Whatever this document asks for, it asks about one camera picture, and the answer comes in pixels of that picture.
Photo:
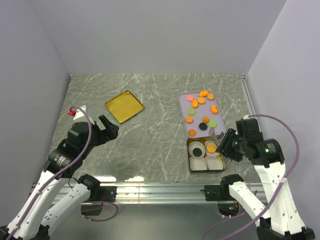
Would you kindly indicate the orange fish cookie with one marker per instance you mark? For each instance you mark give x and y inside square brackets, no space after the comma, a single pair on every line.
[203,94]

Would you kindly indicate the green round cookie right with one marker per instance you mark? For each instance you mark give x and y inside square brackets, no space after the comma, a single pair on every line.
[212,124]

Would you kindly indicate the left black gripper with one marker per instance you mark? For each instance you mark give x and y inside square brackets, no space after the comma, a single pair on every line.
[110,132]

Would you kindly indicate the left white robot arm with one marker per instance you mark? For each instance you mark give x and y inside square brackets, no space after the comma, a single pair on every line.
[39,217]

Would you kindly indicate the orange pumpkin cookie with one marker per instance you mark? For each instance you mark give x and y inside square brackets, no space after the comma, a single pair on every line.
[214,109]
[194,103]

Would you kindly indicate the orange chocolate chip cookie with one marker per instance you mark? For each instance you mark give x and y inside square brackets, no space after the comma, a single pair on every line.
[192,132]

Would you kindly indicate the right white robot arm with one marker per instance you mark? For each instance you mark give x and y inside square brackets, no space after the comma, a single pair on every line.
[279,219]

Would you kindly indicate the orange swirl cookie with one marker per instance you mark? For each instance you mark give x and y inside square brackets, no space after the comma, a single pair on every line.
[206,119]

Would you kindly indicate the black sandwich cookie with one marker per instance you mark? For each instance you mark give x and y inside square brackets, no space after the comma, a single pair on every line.
[197,152]
[203,126]

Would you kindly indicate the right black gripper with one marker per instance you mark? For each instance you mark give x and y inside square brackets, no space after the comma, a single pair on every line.
[225,145]

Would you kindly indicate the aluminium rail frame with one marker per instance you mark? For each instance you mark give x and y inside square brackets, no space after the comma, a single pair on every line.
[157,198]

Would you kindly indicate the pink round cookie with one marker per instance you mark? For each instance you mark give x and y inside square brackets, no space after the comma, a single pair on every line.
[189,97]

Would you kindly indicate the white paper cup front-right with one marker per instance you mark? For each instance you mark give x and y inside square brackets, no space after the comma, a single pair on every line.
[214,163]

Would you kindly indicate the green round cookie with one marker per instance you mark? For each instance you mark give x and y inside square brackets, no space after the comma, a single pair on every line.
[212,124]
[191,111]

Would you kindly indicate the white paper cup front-left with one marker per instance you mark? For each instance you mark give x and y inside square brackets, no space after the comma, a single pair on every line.
[197,164]

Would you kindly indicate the orange round cookie top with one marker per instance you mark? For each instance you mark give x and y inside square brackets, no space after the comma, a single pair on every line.
[201,100]

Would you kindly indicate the orange round dotted cookie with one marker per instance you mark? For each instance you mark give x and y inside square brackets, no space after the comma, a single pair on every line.
[211,148]

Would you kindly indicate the green round cookie left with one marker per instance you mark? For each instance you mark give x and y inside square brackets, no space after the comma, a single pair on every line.
[191,111]

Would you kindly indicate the gold cookie tin base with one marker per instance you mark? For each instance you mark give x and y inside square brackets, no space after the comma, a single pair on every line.
[203,156]

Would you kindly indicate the black sandwich cookie on tray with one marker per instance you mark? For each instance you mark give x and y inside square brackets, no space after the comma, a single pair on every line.
[203,126]

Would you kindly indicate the lavender plastic tray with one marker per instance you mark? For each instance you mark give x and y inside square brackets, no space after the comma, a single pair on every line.
[201,111]

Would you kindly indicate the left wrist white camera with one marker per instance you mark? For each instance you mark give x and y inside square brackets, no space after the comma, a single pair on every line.
[78,115]

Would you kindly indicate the white paper cup back-right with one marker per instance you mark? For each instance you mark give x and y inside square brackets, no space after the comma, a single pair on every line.
[216,154]

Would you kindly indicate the gold tin lid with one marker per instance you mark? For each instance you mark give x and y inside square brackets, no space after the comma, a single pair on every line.
[124,106]

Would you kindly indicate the metal tongs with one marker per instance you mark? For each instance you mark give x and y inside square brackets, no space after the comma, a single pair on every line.
[217,138]

